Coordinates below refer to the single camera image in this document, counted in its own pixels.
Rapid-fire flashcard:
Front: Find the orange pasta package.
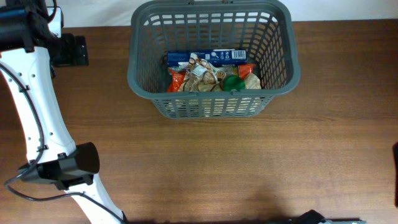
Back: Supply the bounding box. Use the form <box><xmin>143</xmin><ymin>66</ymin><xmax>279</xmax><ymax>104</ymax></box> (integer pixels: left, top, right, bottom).
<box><xmin>168</xmin><ymin>63</ymin><xmax>255</xmax><ymax>92</ymax></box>

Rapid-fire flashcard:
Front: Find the beige pouch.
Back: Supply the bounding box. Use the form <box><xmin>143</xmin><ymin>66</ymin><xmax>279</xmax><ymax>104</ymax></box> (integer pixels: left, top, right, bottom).
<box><xmin>205</xmin><ymin>72</ymin><xmax>263</xmax><ymax>116</ymax></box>
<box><xmin>167</xmin><ymin>52</ymin><xmax>227</xmax><ymax>116</ymax></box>

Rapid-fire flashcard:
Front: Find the green lid jar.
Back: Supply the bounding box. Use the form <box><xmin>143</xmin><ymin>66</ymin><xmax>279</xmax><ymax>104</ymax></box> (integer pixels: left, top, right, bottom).
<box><xmin>221</xmin><ymin>75</ymin><xmax>246</xmax><ymax>91</ymax></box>

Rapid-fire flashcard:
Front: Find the blue cardboard box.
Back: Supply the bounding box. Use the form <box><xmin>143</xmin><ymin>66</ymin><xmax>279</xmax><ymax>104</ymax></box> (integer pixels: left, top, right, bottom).
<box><xmin>167</xmin><ymin>49</ymin><xmax>248</xmax><ymax>67</ymax></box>

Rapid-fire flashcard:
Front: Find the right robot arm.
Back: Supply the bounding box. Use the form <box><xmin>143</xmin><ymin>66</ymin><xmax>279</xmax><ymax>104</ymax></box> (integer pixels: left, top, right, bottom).
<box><xmin>293</xmin><ymin>143</ymin><xmax>397</xmax><ymax>224</ymax></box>

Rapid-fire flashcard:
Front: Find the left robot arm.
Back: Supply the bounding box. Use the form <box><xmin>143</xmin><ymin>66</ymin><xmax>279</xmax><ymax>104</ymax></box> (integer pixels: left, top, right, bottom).
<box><xmin>1</xmin><ymin>0</ymin><xmax>127</xmax><ymax>223</ymax></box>

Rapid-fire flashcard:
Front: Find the grey plastic basket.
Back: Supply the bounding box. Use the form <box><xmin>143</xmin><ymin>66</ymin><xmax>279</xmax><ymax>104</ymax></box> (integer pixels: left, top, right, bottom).
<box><xmin>127</xmin><ymin>0</ymin><xmax>301</xmax><ymax>119</ymax></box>

